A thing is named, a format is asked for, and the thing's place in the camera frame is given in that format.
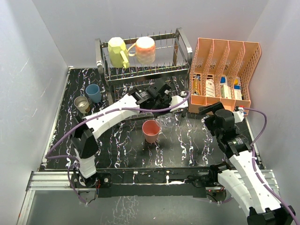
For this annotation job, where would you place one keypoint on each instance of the white red box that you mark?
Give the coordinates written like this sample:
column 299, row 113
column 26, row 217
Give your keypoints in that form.
column 210, row 88

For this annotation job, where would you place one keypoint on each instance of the yellow patterned box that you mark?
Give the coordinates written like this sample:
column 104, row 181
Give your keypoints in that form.
column 196, row 89

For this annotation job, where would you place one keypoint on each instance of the white green box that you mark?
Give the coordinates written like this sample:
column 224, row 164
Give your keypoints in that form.
column 225, row 91

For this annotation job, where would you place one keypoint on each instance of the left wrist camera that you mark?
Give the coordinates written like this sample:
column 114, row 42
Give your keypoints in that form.
column 180, row 101

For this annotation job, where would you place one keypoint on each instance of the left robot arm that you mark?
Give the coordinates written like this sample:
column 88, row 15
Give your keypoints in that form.
column 84, row 139

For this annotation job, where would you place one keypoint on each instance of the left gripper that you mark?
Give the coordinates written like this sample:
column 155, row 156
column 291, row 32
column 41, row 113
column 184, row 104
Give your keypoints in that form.
column 168, row 100

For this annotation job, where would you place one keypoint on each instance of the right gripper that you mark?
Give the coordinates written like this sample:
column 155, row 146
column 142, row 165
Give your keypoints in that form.
column 213, row 108

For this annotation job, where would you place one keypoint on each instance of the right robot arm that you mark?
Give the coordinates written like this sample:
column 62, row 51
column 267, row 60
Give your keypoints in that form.
column 251, row 190

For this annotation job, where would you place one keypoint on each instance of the aluminium frame rail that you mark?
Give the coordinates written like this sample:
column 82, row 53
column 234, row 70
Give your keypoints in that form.
column 128, row 182

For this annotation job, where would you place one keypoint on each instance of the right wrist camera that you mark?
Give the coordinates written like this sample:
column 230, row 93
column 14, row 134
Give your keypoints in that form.
column 239, row 114

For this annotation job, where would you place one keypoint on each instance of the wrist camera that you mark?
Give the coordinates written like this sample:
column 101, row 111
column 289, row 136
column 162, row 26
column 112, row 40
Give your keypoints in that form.
column 180, row 101
column 239, row 114

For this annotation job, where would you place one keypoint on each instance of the orange plastic file organizer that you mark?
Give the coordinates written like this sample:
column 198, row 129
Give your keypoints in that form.
column 223, row 61

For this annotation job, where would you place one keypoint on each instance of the cream and brown cup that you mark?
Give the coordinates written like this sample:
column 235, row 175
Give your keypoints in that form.
column 82, row 104

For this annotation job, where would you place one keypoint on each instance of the metal two-tier dish rack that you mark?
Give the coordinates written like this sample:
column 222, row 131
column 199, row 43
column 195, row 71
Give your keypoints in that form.
column 172, row 65

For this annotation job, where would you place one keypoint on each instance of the pink plastic cup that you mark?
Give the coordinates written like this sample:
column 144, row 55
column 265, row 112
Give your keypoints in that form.
column 151, row 130

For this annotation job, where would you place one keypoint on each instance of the blue white box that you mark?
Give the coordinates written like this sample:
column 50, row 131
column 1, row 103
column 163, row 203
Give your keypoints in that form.
column 237, row 89

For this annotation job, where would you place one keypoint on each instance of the pink and cream mug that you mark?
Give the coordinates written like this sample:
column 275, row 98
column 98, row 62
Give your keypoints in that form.
column 145, row 50

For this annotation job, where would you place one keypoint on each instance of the blue plastic cup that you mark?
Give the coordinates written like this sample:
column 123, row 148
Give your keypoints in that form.
column 94, row 93

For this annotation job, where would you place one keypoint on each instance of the clear glass cup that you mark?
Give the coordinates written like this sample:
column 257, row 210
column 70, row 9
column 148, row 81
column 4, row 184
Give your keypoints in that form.
column 167, row 120

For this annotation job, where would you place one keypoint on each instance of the yellow-green faceted mug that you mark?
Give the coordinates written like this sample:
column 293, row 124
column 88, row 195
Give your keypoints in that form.
column 118, row 53

